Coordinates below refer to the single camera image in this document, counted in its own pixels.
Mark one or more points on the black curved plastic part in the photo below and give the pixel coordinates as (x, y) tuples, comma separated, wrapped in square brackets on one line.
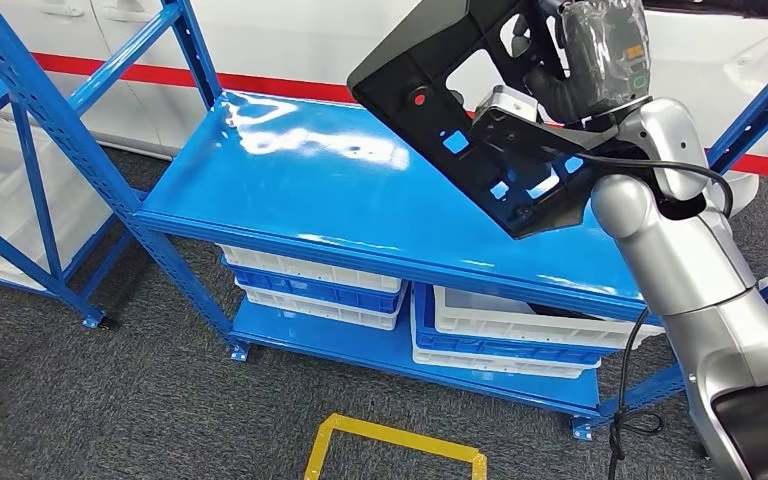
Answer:
[(563, 312)]

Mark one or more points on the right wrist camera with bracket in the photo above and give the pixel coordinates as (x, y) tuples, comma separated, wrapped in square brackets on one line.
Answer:
[(510, 106)]

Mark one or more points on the white vehicle with red stripe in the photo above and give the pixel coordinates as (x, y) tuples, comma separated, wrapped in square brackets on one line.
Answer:
[(278, 33)]

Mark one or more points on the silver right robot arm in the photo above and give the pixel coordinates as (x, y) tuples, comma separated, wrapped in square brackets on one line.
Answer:
[(682, 265)]

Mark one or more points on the black plastic frame part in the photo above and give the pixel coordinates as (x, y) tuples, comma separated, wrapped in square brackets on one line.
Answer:
[(390, 79)]

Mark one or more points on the yellow floor tape square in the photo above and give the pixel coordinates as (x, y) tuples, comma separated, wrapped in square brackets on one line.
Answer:
[(390, 434)]

